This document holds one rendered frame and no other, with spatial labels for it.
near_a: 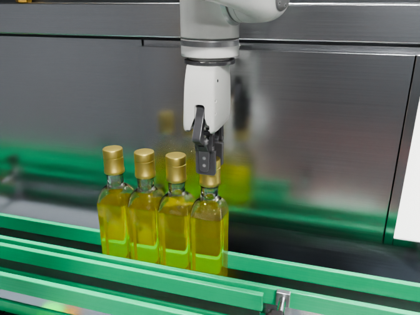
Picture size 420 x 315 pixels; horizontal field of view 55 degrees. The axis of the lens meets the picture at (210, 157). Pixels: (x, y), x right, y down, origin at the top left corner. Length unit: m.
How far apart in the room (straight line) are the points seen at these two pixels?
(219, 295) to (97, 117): 0.45
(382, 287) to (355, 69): 0.36
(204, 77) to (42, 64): 0.46
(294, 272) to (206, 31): 0.44
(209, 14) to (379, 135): 0.36
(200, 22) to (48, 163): 0.58
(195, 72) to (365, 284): 0.45
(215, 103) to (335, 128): 0.25
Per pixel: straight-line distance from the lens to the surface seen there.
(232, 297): 0.70
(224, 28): 0.57
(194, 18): 0.57
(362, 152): 0.75
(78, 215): 1.03
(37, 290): 0.76
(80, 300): 0.72
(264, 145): 0.75
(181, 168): 0.66
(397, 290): 0.77
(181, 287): 0.72
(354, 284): 0.77
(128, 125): 0.87
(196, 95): 0.57
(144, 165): 0.68
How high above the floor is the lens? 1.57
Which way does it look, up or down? 21 degrees down
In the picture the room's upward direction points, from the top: straight up
